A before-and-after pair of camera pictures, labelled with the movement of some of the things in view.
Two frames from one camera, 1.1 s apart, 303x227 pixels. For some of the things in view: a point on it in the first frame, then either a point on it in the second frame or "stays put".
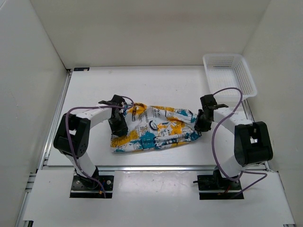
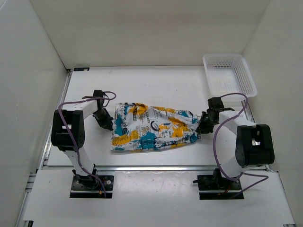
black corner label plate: [81, 69] stays put
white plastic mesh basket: [225, 71] stays put
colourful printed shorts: [150, 127] stays put
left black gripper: [122, 126] to [104, 124]
